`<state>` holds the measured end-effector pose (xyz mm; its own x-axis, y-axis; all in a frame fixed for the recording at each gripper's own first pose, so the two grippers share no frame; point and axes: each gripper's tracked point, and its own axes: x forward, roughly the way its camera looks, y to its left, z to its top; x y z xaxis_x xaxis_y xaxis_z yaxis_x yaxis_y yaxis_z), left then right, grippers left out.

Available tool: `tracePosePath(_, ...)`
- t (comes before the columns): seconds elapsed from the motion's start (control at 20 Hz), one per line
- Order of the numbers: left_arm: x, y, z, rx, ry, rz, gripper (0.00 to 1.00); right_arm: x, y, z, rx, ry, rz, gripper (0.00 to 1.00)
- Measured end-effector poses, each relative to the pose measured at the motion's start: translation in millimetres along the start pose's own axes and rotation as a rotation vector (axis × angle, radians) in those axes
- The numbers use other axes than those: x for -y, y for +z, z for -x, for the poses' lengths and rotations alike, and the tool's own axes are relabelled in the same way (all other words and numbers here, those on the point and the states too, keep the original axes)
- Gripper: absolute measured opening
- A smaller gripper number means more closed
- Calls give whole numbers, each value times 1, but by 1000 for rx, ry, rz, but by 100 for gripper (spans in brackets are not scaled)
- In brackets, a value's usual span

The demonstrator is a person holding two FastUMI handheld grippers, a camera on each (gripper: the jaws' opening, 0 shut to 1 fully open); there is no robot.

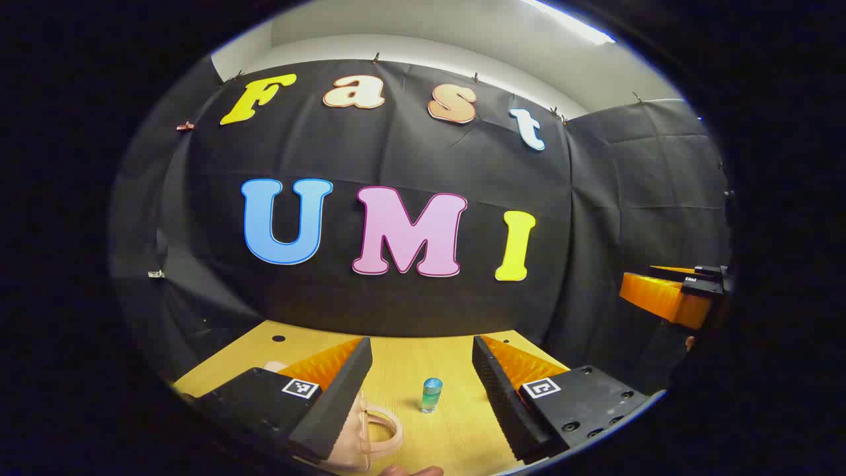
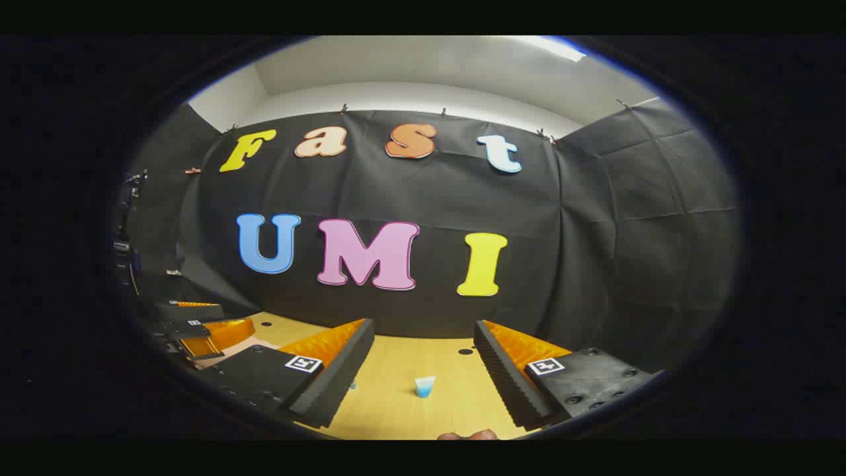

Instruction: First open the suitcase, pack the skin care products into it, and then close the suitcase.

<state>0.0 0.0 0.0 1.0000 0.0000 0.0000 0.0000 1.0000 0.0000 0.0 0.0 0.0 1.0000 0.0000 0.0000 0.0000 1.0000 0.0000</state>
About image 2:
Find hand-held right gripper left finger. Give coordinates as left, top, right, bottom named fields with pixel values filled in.
left=192, top=319, right=375, bottom=429

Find dark equipment stand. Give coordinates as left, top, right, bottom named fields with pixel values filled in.
left=112, top=171, right=148, bottom=298

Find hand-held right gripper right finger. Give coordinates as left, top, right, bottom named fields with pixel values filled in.
left=473, top=320, right=664, bottom=430

